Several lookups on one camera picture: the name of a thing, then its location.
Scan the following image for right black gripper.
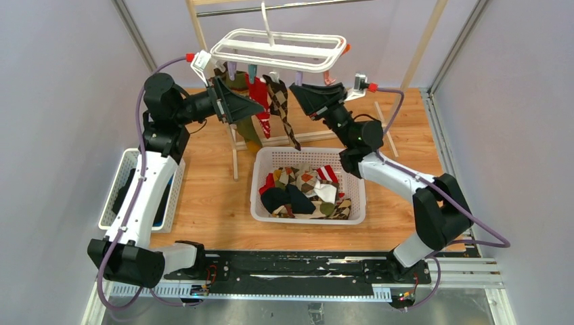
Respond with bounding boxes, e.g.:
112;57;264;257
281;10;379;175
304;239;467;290
288;83;353;148

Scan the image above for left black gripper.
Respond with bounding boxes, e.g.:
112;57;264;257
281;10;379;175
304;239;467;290
174;77;264;126

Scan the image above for olive green striped sock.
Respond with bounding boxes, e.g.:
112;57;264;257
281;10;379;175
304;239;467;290
221;71;263;154

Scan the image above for red christmas sock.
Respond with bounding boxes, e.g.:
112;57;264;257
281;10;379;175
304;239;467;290
245;74;271;139

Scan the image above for brown striped sock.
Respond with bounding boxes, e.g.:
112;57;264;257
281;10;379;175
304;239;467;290
214;66;227;79

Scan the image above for brown argyle sock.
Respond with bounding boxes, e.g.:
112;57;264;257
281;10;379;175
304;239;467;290
262;74;301;150

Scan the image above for white plastic clip hanger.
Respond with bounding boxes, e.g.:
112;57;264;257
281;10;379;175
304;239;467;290
209;1;347;74

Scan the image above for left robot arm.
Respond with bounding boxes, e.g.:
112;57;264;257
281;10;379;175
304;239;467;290
87;72;263;288

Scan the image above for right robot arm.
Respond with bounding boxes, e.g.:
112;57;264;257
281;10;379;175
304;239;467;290
289;83;473;282

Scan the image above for orange hanger clip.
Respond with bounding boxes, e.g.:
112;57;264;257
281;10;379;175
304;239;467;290
323;70;336;86
341;44;351;56

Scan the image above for purple hanger clip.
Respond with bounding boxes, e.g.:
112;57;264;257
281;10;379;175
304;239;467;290
227;62;237;81
294;71;303;86

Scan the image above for teal hanger clip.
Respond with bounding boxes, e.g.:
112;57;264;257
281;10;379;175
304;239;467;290
248;64;257;85

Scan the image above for pile of colourful socks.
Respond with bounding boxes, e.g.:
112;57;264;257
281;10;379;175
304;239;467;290
258;163;352;220

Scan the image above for white centre laundry basket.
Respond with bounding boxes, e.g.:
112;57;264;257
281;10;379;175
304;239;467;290
250;147;367;225

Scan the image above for white laundry basket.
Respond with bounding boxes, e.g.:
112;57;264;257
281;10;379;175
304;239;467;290
98;148;186;233
250;147;367;225

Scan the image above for white left laundry basket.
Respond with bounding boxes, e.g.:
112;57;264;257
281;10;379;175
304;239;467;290
98;148;186;233

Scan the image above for dark clothes in left basket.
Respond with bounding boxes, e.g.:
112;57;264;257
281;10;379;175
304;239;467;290
112;169;173;227

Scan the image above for wooden clothes rack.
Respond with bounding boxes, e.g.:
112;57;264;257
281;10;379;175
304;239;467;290
185;1;448;181

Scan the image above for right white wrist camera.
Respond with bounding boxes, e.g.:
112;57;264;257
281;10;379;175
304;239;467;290
345;73;370;102

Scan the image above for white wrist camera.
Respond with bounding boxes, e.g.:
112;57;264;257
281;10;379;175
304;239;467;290
190;49;211;87
345;73;370;102

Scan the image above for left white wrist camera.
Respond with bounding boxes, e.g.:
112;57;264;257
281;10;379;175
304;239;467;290
190;49;211;87

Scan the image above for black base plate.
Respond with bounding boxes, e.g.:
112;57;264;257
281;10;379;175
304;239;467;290
164;251;431;297

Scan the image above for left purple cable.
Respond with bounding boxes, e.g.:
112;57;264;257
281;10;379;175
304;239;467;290
96;53;202;311

